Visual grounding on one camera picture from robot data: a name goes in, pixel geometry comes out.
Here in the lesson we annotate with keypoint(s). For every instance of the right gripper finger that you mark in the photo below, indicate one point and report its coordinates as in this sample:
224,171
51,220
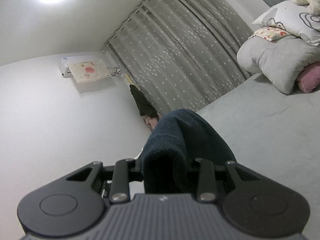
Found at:
136,170

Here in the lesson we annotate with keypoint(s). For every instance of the dark blue denim garment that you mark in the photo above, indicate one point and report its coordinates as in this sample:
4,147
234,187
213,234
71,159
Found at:
168,157

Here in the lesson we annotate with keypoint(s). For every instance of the pink hanging garment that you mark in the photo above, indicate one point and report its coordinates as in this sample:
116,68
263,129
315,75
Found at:
151,122

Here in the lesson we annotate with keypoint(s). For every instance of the black hanging garment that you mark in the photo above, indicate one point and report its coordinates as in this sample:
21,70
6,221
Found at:
143,105

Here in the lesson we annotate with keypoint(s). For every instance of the grey star-patterned curtain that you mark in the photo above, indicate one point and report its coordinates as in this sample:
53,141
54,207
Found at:
181,53

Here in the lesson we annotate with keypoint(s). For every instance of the grey bed sheet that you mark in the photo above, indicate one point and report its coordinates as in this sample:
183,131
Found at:
272,133

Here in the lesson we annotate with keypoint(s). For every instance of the grey folded quilt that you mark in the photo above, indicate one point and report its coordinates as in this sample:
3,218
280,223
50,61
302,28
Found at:
281,61

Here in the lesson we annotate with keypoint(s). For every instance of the floral small cushion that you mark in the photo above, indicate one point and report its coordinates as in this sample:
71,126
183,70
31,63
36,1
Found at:
270,33

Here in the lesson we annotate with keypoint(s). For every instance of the pink pillow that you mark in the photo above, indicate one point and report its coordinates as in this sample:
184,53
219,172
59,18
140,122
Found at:
308,79

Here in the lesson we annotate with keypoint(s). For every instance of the white printed pillow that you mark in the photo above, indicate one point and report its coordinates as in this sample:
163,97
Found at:
294,19

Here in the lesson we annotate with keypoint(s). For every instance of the white wall air conditioner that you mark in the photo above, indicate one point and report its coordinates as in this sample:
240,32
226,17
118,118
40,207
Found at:
86,68

